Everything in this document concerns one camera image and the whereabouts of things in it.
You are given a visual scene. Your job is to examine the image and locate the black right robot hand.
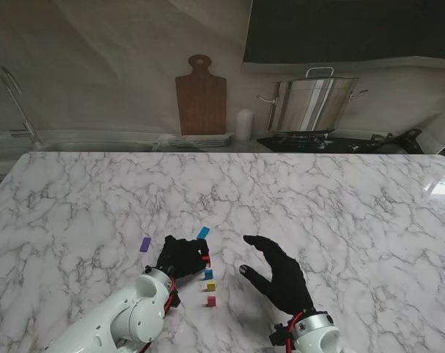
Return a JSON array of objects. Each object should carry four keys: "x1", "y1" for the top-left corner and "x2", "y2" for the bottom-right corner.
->
[{"x1": 238, "y1": 235, "x2": 316, "y2": 318}]

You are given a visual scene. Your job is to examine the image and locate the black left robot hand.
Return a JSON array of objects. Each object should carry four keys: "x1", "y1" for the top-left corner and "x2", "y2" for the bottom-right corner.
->
[{"x1": 156, "y1": 235, "x2": 211, "y2": 281}]

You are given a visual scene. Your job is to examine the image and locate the stack of white plates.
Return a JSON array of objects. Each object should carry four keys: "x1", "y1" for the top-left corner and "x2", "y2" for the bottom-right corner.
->
[{"x1": 168, "y1": 132, "x2": 235, "y2": 149}]

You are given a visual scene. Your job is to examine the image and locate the steel kitchen sink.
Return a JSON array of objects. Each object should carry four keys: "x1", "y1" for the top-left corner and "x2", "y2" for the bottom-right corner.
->
[{"x1": 38, "y1": 141, "x2": 160, "y2": 152}]

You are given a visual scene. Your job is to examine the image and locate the black gas stove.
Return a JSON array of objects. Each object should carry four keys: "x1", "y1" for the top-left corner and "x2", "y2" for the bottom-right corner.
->
[{"x1": 257, "y1": 130, "x2": 381, "y2": 154}]

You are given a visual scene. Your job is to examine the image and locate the white cylindrical candle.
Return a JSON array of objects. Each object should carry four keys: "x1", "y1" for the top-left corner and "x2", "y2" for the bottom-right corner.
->
[{"x1": 235, "y1": 109, "x2": 255, "y2": 142}]

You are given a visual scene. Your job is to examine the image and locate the brown wooden cutting board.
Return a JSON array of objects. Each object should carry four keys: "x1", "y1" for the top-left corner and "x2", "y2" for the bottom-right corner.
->
[{"x1": 174, "y1": 54, "x2": 228, "y2": 136}]

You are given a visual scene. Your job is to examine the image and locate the large steel stock pot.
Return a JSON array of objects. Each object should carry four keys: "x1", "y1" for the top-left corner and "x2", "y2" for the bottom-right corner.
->
[{"x1": 257, "y1": 66, "x2": 369, "y2": 132}]

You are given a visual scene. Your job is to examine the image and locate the black frying pan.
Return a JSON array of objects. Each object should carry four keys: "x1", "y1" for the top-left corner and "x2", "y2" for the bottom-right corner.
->
[{"x1": 371, "y1": 128, "x2": 425, "y2": 154}]

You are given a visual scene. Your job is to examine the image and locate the chrome kitchen faucet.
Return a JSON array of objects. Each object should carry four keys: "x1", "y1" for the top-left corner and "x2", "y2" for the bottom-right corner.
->
[{"x1": 0, "y1": 65, "x2": 43, "y2": 148}]

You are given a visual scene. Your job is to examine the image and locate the dark range hood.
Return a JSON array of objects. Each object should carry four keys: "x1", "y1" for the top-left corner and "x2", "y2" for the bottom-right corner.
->
[{"x1": 243, "y1": 0, "x2": 445, "y2": 63}]

